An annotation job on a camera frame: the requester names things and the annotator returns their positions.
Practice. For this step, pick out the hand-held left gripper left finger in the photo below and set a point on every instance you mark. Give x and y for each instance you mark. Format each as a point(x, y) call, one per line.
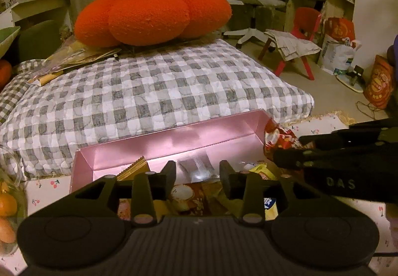
point(169, 176)

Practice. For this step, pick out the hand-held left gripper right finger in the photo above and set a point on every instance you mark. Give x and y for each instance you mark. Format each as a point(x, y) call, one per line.
point(225, 178)

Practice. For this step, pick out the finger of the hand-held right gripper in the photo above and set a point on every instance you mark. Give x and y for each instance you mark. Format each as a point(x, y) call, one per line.
point(342, 139)
point(298, 158)

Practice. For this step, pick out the red snack packet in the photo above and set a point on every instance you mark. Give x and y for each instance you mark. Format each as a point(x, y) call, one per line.
point(186, 198)
point(281, 139)

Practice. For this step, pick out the silver snack packet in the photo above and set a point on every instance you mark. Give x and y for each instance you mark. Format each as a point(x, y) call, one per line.
point(197, 167)

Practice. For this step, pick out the pink cardboard box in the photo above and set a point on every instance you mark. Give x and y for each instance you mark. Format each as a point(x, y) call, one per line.
point(174, 145)

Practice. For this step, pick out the gold snack packet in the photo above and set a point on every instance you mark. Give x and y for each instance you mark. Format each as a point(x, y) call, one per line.
point(135, 168)

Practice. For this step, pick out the yellow waffle packet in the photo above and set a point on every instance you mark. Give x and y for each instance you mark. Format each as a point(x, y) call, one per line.
point(161, 210)

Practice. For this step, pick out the yellow snack packet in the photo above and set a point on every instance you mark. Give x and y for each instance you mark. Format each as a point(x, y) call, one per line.
point(264, 171)

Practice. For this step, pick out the pink snack packet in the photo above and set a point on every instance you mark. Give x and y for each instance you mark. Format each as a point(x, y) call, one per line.
point(125, 209)

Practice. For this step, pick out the orange printed bag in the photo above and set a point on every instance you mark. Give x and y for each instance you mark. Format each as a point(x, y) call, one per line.
point(379, 83)

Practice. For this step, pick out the white plastic bag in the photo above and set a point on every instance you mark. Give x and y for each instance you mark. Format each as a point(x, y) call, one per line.
point(335, 56)

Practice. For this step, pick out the grey checked pillow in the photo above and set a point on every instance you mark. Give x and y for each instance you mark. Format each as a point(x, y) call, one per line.
point(155, 92)

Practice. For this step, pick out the person's purple clothing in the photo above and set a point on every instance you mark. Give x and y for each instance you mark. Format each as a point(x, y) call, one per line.
point(393, 55)

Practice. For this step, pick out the folded newspaper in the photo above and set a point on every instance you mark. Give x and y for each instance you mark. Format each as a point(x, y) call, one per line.
point(295, 45)

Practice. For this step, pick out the red gift bag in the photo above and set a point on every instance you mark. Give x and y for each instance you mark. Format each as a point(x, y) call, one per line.
point(340, 28)

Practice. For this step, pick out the floral bed sheet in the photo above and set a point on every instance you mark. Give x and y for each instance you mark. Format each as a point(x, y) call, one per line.
point(46, 189)

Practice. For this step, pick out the red plastic chair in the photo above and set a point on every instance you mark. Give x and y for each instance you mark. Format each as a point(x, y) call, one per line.
point(306, 19)

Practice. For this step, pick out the glass jar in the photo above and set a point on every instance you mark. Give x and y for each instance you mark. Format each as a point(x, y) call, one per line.
point(18, 176)

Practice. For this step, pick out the red pumpkin cushion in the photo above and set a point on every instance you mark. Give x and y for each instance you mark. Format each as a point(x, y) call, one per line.
point(149, 14)

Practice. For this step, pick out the pile of small oranges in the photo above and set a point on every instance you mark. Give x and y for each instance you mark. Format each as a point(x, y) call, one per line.
point(7, 204)

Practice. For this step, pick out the dark green cushion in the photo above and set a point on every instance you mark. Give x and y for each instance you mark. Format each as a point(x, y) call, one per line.
point(39, 39)

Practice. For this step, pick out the orange plush cushion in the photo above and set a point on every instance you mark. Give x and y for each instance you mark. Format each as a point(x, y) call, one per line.
point(4, 73)

